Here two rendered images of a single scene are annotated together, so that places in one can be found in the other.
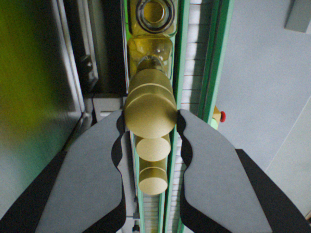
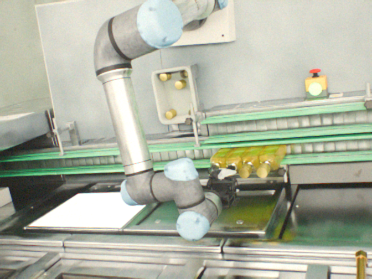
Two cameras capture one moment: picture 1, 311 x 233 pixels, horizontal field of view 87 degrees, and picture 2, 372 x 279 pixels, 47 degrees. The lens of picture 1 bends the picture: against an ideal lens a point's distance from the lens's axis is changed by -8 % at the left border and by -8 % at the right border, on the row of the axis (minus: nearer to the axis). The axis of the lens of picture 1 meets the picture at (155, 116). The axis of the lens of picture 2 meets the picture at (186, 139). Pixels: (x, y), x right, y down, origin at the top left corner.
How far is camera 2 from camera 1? 1.29 m
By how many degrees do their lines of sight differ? 59
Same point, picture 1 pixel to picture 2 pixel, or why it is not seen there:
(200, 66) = not seen: hidden behind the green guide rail
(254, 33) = (243, 63)
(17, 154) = (246, 211)
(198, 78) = not seen: hidden behind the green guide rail
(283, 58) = (256, 29)
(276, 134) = not seen: outside the picture
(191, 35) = (242, 125)
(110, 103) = (293, 172)
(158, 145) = (241, 172)
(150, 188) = (263, 174)
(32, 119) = (245, 207)
